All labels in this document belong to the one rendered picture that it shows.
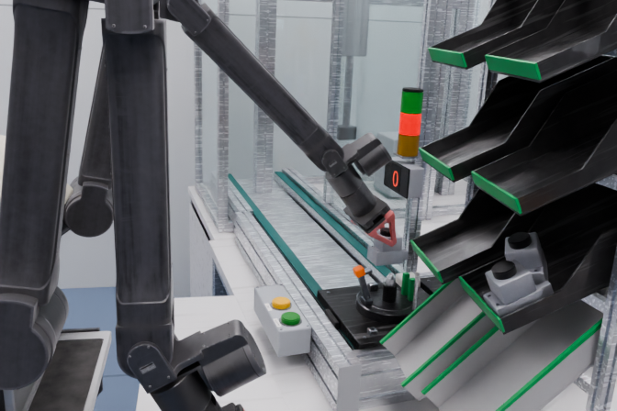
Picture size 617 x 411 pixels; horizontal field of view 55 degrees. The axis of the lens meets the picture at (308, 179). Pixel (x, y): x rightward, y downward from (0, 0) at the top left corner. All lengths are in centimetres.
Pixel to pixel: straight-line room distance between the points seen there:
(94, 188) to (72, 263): 265
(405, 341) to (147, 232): 61
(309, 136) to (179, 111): 215
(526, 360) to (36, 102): 74
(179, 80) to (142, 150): 257
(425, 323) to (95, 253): 275
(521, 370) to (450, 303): 20
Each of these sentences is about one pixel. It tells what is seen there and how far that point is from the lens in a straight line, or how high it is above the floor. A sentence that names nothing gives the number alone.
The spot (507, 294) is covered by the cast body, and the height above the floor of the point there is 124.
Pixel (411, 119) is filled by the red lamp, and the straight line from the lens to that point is 140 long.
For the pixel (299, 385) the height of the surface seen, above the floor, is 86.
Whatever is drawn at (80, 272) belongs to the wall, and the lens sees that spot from 369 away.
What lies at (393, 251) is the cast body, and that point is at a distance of 125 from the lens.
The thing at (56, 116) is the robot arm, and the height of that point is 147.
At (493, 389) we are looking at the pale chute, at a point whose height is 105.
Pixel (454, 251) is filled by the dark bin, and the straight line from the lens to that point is 100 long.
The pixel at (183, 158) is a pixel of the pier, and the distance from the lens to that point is 324.
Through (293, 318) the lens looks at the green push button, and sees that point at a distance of 125.
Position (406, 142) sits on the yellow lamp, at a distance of 141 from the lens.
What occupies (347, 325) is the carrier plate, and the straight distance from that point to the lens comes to 125.
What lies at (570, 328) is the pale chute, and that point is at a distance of 96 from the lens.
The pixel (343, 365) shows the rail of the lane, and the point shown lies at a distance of 114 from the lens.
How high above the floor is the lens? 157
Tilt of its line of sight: 15 degrees down
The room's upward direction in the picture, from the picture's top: 2 degrees clockwise
